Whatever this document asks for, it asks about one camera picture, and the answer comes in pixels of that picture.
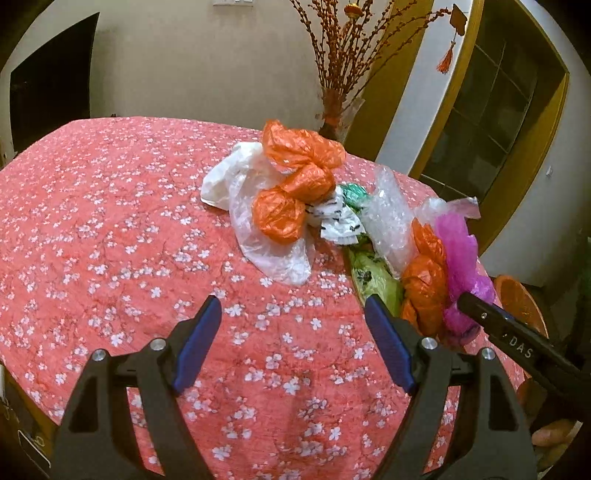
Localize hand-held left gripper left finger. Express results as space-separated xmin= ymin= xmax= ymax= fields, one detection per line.
xmin=54 ymin=294 xmax=223 ymax=480

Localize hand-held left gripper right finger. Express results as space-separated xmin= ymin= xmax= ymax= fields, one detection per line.
xmin=365 ymin=294 xmax=539 ymax=480

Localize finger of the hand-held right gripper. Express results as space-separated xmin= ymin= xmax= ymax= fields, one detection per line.
xmin=458 ymin=292 xmax=591 ymax=409

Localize orange plastic basket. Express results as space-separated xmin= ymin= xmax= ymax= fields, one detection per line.
xmin=493 ymin=274 xmax=550 ymax=337

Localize light green printed bag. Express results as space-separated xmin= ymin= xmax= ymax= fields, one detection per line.
xmin=347 ymin=247 xmax=403 ymax=319

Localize small orange plastic bag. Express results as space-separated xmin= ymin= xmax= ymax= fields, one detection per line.
xmin=399 ymin=218 xmax=450 ymax=337

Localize pink plastic bag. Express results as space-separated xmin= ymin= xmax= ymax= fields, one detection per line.
xmin=431 ymin=212 xmax=497 ymax=340

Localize translucent plastic bag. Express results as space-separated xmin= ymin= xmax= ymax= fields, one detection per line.
xmin=229 ymin=185 xmax=317 ymax=285

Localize bubble wrap sheet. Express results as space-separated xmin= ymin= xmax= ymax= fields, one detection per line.
xmin=362 ymin=167 xmax=419 ymax=278

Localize clear plastic bag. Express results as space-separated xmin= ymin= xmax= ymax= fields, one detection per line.
xmin=416 ymin=196 xmax=482 ymax=222

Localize green foil wrapper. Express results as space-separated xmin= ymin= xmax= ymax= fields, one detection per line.
xmin=337 ymin=182 xmax=372 ymax=215

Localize white printed wrapper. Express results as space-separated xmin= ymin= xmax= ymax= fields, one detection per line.
xmin=305 ymin=191 xmax=370 ymax=247

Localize pink floral tablecloth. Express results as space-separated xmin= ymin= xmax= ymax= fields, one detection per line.
xmin=0 ymin=115 xmax=532 ymax=480

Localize white plastic bag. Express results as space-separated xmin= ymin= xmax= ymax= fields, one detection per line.
xmin=200 ymin=141 xmax=278 ymax=210

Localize black box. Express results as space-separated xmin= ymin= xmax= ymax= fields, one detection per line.
xmin=0 ymin=364 xmax=52 ymax=480

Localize large orange plastic bag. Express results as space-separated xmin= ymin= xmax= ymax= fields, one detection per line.
xmin=252 ymin=119 xmax=348 ymax=245

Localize glass vase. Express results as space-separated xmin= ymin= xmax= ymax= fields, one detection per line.
xmin=318 ymin=90 xmax=365 ymax=144

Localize red tassel ornament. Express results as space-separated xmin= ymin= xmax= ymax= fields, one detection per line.
xmin=436 ymin=4 xmax=467 ymax=75

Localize red berry branches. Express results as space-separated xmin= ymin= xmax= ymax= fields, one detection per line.
xmin=288 ymin=0 xmax=462 ymax=127

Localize wooden door frame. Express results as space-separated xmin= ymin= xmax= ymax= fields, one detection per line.
xmin=342 ymin=0 xmax=572 ymax=259

